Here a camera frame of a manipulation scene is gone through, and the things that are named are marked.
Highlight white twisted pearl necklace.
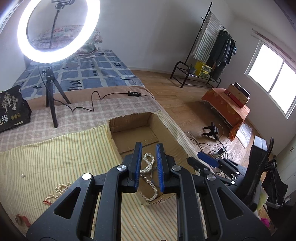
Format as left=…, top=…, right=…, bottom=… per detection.
left=139, top=152, right=159, bottom=202

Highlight red brown jewelry piece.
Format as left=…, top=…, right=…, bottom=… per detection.
left=15, top=214, right=31, bottom=228

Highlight yellow striped cloth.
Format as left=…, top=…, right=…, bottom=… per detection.
left=1, top=125, right=177, bottom=240

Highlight checked beige blanket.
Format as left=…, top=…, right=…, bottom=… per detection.
left=1, top=86, right=195, bottom=154

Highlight striped hanging cloth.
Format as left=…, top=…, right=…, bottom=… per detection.
left=191, top=12, right=222, bottom=63

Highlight orange covered low table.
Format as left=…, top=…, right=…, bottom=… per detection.
left=200, top=88, right=250, bottom=141

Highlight floral folded quilt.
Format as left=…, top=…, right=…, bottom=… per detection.
left=31, top=25, right=103, bottom=58

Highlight cardboard box on table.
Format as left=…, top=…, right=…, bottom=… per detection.
left=224, top=82, right=250, bottom=108

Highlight black device on floor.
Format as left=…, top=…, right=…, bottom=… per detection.
left=202, top=121, right=220, bottom=141

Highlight black tripod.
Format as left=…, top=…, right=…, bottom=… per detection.
left=46, top=66, right=70, bottom=128

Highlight black printed bag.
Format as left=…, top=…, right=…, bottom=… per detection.
left=0, top=85, right=32, bottom=133

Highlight black power cable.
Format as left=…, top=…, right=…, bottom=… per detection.
left=38, top=64, right=149, bottom=113

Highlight black chair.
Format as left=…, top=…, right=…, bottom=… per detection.
left=237, top=136, right=288, bottom=212

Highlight cable inline remote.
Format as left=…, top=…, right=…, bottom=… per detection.
left=127, top=91, right=142, bottom=97

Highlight cream pearl strand necklace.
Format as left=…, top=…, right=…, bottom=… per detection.
left=44, top=182, right=72, bottom=204

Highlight hanging dark clothes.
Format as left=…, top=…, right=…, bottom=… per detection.
left=206, top=30, right=236, bottom=80

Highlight white ring light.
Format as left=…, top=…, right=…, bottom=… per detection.
left=16, top=1, right=102, bottom=64

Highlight blue patterned bed sheet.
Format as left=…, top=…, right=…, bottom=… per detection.
left=14, top=50, right=144, bottom=100

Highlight black clothes rack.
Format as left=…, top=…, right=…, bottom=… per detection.
left=170, top=6, right=237, bottom=88

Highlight window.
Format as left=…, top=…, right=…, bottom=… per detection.
left=245, top=40, right=295, bottom=119

